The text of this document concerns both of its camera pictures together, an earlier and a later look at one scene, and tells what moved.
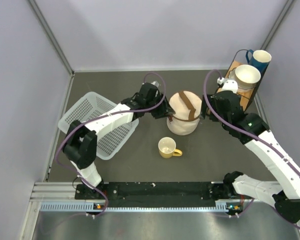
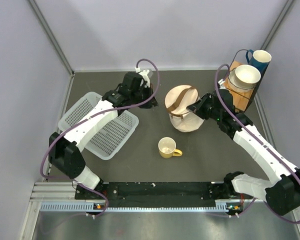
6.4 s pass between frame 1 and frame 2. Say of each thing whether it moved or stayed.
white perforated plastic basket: stayed
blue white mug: stayed
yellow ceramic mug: stayed
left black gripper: moved
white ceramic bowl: stayed
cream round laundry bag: moved
